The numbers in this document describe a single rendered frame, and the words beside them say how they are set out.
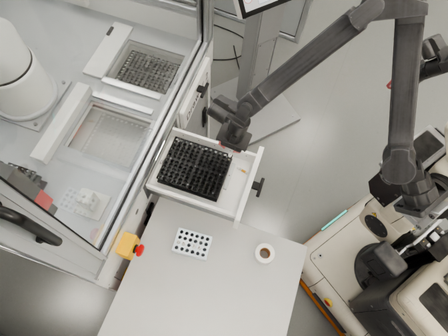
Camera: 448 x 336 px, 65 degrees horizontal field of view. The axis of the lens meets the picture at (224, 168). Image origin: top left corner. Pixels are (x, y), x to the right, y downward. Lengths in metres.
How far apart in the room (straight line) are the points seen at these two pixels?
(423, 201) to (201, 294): 0.74
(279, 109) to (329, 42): 1.60
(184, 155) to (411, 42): 0.78
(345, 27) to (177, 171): 0.72
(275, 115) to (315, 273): 1.09
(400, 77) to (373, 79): 1.99
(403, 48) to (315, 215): 1.49
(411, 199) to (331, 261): 0.93
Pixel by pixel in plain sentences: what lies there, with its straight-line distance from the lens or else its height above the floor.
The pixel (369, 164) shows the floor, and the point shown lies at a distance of 2.48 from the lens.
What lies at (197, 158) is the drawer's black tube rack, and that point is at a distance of 1.26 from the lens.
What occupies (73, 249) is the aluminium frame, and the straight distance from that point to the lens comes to 0.90.
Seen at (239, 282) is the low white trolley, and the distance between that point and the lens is 1.28.
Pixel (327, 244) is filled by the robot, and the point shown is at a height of 0.28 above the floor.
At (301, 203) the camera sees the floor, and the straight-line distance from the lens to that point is 2.22.
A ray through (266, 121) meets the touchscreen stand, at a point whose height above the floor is 0.03.
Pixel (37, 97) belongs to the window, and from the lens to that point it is 0.63.
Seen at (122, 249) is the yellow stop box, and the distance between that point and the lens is 1.17.
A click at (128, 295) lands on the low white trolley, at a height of 0.76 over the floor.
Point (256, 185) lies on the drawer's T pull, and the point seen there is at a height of 0.91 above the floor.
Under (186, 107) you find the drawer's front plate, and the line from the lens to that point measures 1.34.
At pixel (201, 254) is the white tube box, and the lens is 1.27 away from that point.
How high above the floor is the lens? 2.03
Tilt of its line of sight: 65 degrees down
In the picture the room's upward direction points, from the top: 6 degrees clockwise
